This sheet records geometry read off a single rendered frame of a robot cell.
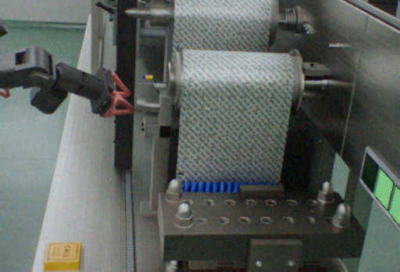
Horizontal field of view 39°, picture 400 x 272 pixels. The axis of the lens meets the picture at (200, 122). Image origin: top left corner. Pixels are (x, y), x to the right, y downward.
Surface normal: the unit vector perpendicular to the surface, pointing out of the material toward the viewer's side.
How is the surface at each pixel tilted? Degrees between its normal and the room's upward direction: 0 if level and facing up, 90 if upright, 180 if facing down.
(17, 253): 0
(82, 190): 0
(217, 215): 0
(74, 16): 90
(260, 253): 90
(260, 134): 90
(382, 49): 90
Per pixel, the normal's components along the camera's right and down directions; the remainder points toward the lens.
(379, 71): -0.99, -0.02
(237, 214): 0.07, -0.92
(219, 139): 0.13, 0.39
